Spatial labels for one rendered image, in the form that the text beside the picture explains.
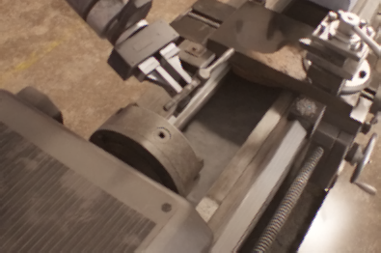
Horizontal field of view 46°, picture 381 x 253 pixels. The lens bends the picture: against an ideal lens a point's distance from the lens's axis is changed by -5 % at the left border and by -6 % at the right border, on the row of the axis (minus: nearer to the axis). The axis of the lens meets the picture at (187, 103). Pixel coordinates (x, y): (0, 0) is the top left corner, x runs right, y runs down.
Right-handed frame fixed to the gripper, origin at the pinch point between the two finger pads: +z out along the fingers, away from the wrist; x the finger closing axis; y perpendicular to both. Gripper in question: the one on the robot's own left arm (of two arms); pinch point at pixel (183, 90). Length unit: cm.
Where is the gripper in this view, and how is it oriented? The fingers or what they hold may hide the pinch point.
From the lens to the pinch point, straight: 85.3
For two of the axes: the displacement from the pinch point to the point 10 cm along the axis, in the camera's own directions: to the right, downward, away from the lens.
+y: -3.9, 4.8, 7.9
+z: 6.9, 7.2, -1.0
